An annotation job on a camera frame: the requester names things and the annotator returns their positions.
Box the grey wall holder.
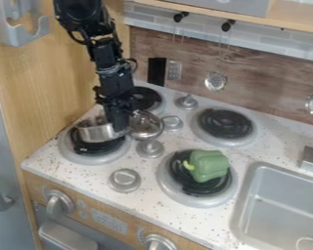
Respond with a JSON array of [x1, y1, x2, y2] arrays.
[[0, 0, 53, 48]]

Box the silver hanging strainer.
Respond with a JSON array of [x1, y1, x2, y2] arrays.
[[201, 29, 232, 94]]

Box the green toy pepper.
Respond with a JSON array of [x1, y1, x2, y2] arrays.
[[181, 148, 232, 184]]

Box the toy sink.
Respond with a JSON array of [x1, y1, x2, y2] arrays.
[[228, 161, 313, 250]]

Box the black wall hook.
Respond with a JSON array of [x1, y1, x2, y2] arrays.
[[220, 19, 238, 33], [172, 11, 191, 23]]

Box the toy stove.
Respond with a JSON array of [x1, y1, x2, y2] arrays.
[[57, 85, 260, 210]]

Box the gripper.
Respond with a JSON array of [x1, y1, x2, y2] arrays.
[[92, 83, 143, 133]]

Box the black wall panel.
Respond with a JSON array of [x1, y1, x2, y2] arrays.
[[146, 57, 169, 88]]

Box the grey wall keypad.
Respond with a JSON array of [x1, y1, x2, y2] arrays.
[[165, 60, 185, 81]]

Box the silver pot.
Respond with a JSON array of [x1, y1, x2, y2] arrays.
[[72, 109, 167, 145]]

